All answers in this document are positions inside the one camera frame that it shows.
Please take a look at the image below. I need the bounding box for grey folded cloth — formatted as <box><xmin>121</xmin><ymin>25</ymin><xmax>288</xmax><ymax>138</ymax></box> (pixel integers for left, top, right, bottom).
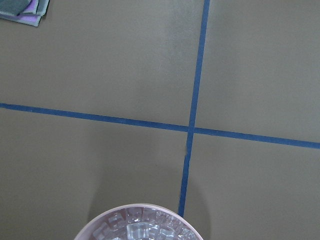
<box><xmin>0</xmin><ymin>0</ymin><xmax>50</xmax><ymax>27</ymax></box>

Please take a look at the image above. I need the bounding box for pink bowl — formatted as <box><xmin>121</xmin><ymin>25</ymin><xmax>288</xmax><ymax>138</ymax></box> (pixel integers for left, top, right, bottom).
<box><xmin>75</xmin><ymin>203</ymin><xmax>203</xmax><ymax>240</ymax></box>

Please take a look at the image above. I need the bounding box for clear ice cubes pile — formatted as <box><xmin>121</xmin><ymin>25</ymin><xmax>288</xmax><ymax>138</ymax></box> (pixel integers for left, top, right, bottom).
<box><xmin>90</xmin><ymin>207</ymin><xmax>198</xmax><ymax>240</ymax></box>

